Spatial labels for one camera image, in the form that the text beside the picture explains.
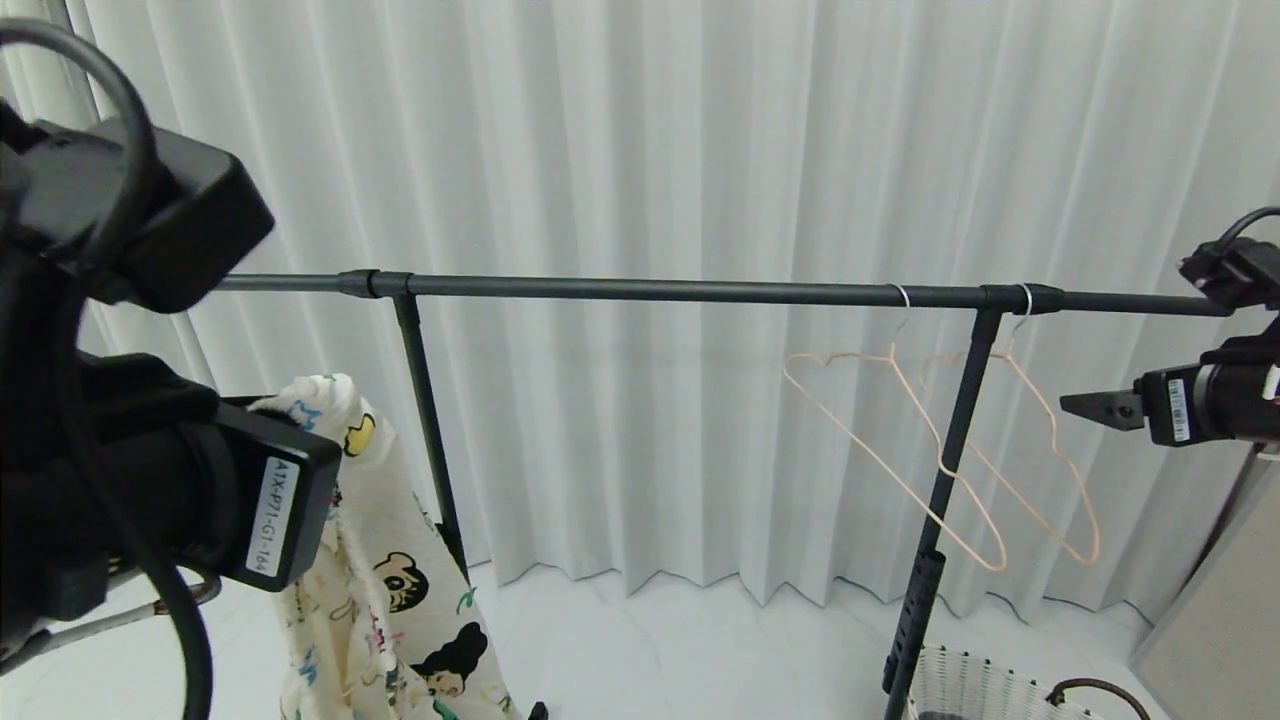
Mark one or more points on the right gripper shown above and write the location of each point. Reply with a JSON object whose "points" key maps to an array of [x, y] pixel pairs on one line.
{"points": [[1230, 405]]}

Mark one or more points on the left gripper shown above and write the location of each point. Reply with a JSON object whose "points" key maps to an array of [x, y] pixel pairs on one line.
{"points": [[200, 480]]}

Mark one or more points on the cream printed shorts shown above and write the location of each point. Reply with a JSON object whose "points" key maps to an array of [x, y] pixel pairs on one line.
{"points": [[370, 500]]}

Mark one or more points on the pink clothes hanger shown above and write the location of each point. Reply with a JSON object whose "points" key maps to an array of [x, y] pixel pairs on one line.
{"points": [[860, 442], [1096, 540]]}

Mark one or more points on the white laundry basket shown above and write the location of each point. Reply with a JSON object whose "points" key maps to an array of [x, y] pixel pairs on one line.
{"points": [[960, 685]]}

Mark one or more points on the black clothes rack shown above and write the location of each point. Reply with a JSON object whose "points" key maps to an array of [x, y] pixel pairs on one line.
{"points": [[650, 291]]}

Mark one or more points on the white curtain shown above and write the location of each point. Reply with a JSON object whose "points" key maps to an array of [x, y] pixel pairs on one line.
{"points": [[650, 150]]}

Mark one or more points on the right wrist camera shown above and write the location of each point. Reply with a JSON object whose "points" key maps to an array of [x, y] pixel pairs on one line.
{"points": [[1240, 275]]}

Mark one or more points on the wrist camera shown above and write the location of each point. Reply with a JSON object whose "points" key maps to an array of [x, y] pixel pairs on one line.
{"points": [[190, 220], [1240, 275]]}

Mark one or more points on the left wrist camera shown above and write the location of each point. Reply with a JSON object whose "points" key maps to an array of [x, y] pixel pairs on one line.
{"points": [[190, 220]]}

